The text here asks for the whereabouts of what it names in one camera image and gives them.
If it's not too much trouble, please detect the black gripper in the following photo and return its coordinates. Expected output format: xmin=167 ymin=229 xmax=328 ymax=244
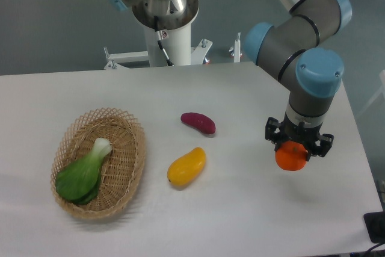
xmin=265 ymin=114 xmax=334 ymax=161

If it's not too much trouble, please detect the black device at edge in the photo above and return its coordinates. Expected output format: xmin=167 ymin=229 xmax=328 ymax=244
xmin=363 ymin=211 xmax=384 ymax=243

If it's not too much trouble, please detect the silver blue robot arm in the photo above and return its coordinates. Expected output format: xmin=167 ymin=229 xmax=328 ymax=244
xmin=110 ymin=0 xmax=352 ymax=158

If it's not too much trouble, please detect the woven wicker basket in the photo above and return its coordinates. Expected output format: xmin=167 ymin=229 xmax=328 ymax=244
xmin=51 ymin=108 xmax=146 ymax=220

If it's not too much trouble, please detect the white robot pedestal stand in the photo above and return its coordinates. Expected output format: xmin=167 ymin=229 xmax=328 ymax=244
xmin=103 ymin=22 xmax=244 ymax=70

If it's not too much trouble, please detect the purple sweet potato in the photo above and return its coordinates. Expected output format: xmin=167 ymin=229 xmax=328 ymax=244
xmin=180 ymin=113 xmax=216 ymax=135

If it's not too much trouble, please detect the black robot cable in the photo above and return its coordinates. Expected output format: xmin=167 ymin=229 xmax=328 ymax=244
xmin=153 ymin=14 xmax=176 ymax=67

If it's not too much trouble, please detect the green bok choy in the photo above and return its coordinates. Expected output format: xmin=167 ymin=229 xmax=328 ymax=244
xmin=55 ymin=138 xmax=112 ymax=205

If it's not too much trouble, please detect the orange fruit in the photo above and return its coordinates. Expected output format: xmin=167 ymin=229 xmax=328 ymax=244
xmin=275 ymin=141 xmax=307 ymax=172

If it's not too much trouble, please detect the yellow mango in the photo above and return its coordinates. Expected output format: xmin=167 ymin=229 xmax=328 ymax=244
xmin=167 ymin=147 xmax=206 ymax=187

